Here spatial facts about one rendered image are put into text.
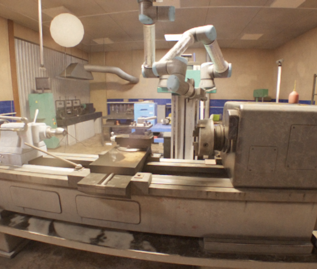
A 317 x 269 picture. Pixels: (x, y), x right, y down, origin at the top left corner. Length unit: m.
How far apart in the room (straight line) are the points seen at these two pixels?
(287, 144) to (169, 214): 0.83
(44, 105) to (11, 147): 3.78
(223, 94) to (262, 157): 7.39
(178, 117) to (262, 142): 1.41
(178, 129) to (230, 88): 6.33
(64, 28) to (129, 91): 4.70
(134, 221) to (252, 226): 0.77
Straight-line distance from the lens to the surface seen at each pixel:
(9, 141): 1.91
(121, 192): 1.11
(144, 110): 3.32
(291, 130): 1.23
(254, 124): 1.15
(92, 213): 1.46
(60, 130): 1.64
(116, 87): 8.96
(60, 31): 4.94
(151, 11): 1.35
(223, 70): 2.09
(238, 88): 8.65
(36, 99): 5.50
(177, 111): 2.35
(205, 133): 1.23
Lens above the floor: 1.37
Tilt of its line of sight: 11 degrees down
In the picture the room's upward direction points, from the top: straight up
